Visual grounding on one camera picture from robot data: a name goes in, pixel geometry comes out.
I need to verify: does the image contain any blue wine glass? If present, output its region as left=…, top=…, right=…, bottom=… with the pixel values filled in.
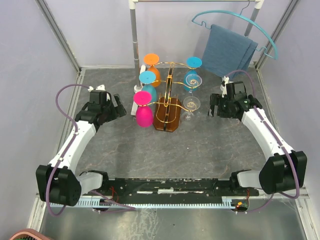
left=183, top=56, right=202, bottom=93
left=139, top=70, right=157, bottom=103

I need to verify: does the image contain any blue folded towel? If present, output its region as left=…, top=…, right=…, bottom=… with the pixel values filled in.
left=202, top=24, right=258, bottom=77

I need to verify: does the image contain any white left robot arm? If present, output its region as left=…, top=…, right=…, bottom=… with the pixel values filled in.
left=35, top=90, right=127, bottom=207

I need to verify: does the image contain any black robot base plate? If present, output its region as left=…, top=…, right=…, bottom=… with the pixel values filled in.
left=97, top=178, right=259, bottom=204

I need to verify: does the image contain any clear wine glass front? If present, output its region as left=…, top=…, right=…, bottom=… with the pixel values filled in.
left=181, top=96, right=201, bottom=121

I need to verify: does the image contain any white metal clothes rail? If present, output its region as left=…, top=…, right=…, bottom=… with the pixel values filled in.
left=128, top=0, right=264, bottom=116

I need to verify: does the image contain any pink wine glass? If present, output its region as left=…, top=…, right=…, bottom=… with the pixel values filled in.
left=133, top=90, right=153, bottom=128

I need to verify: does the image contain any gold wire wine glass rack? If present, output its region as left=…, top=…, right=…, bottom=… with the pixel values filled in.
left=148, top=62, right=186, bottom=133

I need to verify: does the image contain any clear wine glass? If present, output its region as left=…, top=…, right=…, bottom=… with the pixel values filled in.
left=185, top=74, right=203, bottom=93
left=181, top=96, right=201, bottom=121

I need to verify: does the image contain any orange wine glass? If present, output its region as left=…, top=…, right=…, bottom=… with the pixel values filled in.
left=143, top=53, right=162, bottom=88

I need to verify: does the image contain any teal clothes hanger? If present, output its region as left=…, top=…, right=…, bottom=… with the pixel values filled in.
left=191, top=10, right=279, bottom=60

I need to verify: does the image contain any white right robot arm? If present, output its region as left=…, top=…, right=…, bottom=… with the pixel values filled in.
left=208, top=77, right=307, bottom=196

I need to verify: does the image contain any pink basket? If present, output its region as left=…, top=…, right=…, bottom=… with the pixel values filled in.
left=9, top=228, right=50, bottom=240

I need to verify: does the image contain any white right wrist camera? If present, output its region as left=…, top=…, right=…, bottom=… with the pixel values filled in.
left=220, top=76, right=230, bottom=97

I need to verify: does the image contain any light blue cable duct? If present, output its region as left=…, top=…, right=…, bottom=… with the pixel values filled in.
left=74, top=195, right=248, bottom=208

